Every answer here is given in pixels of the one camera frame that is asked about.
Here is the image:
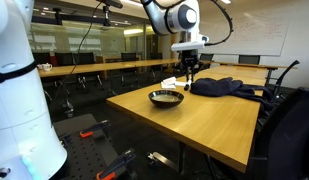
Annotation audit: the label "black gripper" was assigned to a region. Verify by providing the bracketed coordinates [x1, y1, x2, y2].
[180, 49, 199, 84]

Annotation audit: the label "black bowl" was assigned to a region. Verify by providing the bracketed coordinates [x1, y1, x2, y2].
[147, 89, 185, 109]

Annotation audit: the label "dark blue cloth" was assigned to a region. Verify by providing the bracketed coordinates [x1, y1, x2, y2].
[189, 76, 275, 111]

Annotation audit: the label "black chair with armrest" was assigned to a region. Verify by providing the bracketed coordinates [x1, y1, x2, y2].
[260, 59, 301, 101]

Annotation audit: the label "black clamp with orange tip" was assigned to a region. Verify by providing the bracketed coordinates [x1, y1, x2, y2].
[78, 119, 111, 140]
[95, 148, 137, 180]

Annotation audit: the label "large black office chair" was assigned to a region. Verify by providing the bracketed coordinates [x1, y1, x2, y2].
[250, 87, 309, 180]

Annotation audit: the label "black stand base with wheel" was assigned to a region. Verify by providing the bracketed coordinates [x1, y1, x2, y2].
[59, 98, 76, 119]

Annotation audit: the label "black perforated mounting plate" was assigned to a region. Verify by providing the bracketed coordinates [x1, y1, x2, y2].
[52, 113, 130, 180]

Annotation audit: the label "white teapot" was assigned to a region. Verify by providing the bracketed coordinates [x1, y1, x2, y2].
[37, 62, 54, 73]

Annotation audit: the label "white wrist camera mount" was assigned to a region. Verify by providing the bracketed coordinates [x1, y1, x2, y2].
[170, 32, 210, 53]

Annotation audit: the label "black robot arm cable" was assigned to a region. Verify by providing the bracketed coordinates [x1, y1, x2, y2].
[204, 0, 235, 47]

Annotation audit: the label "wall whiteboard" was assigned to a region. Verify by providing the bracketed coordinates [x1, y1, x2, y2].
[197, 8, 290, 57]

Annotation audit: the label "metal bracket under table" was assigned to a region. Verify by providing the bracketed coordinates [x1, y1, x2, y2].
[146, 151, 180, 173]

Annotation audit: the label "black camera on stand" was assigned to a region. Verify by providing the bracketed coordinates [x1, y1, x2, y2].
[95, 0, 124, 28]

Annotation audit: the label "black camera cable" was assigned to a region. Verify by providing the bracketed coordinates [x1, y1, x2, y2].
[48, 2, 104, 108]

